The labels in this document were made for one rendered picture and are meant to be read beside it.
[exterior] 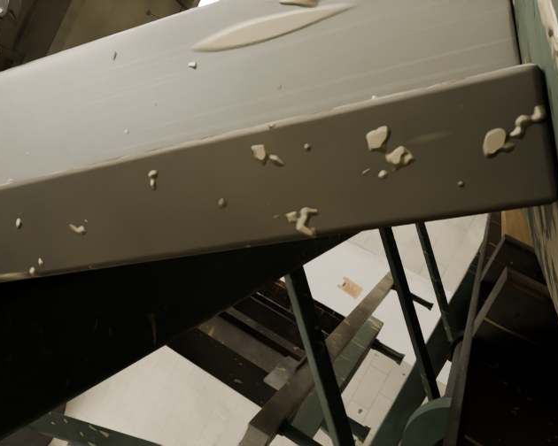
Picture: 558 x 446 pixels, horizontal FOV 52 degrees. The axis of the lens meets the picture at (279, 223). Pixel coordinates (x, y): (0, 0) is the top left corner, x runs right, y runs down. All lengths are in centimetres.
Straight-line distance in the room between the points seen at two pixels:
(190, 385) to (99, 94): 634
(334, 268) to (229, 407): 248
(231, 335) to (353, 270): 279
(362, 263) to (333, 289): 30
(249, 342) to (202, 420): 488
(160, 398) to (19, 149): 651
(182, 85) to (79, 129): 4
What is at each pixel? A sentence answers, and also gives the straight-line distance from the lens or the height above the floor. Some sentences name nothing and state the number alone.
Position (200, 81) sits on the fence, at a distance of 16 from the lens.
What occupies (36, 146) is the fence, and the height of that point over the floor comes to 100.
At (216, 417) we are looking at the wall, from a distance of 645.
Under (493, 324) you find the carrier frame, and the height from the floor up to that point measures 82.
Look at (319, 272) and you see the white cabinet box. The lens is 446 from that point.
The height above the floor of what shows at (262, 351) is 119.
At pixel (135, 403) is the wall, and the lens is 685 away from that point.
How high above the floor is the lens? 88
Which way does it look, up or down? 16 degrees up
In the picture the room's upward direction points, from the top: 62 degrees counter-clockwise
